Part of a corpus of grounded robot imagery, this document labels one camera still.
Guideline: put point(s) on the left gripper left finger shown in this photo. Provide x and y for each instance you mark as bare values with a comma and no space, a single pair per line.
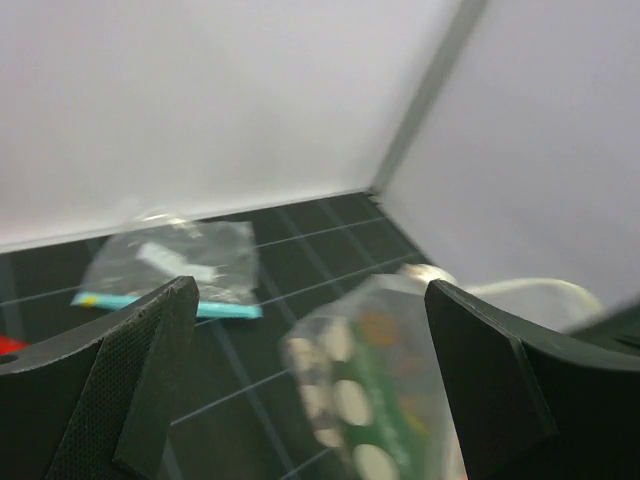
96,402

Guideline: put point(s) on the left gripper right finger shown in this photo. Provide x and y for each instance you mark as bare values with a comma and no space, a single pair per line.
531,403

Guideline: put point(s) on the white-spotted clear zip bag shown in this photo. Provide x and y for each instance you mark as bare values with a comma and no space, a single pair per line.
318,347

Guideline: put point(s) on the blue-zipper clear zip bag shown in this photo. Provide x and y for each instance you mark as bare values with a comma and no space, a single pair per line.
221,256

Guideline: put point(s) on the red plastic tray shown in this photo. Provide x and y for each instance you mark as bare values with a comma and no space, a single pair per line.
9,345

